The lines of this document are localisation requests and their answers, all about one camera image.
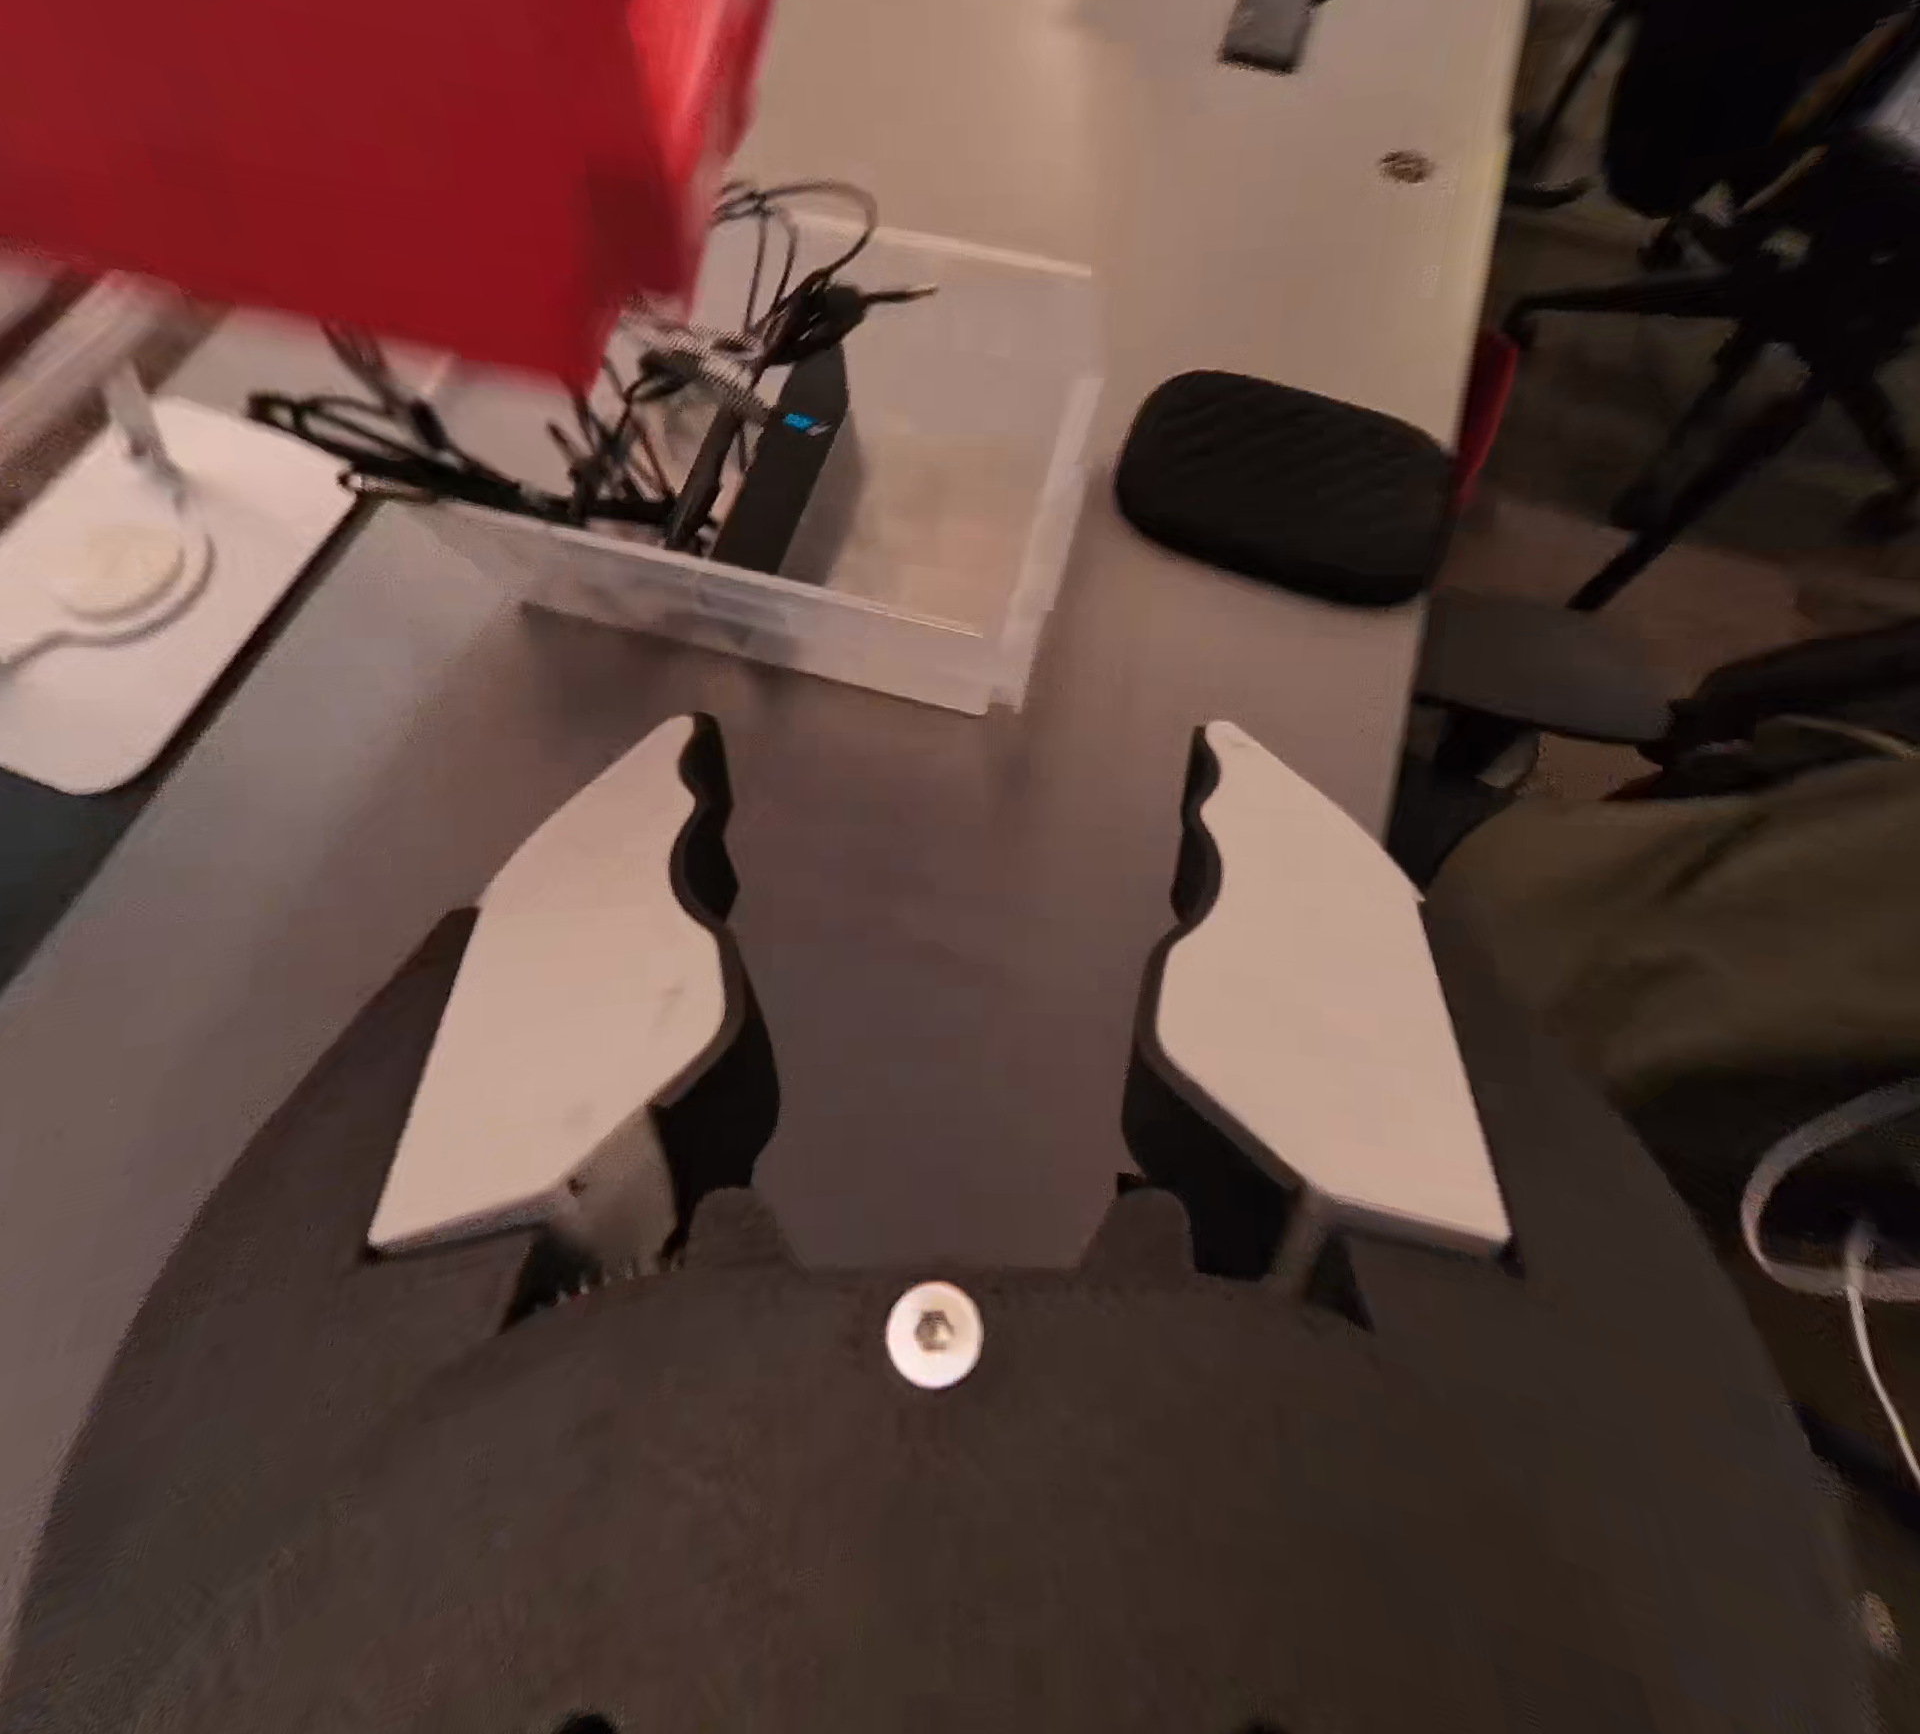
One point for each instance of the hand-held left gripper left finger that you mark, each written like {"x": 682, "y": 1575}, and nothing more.
{"x": 571, "y": 984}

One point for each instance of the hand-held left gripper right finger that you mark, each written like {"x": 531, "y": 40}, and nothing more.
{"x": 1321, "y": 1015}

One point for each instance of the grey USB hub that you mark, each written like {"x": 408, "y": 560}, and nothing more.
{"x": 781, "y": 488}

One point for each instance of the clear plastic bin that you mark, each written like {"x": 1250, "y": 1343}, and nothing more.
{"x": 930, "y": 535}

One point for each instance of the red plastic bin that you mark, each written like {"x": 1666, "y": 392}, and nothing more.
{"x": 300, "y": 38}

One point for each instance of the person's leg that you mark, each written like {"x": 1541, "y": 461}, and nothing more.
{"x": 1650, "y": 938}

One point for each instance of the white stand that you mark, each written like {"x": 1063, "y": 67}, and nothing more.
{"x": 181, "y": 655}

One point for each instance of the black chair armrest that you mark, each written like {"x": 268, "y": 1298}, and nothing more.
{"x": 1291, "y": 488}

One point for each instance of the black tripod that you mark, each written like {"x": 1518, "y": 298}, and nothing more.
{"x": 1650, "y": 296}

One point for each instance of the round table grommet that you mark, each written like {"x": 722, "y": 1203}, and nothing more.
{"x": 1402, "y": 167}

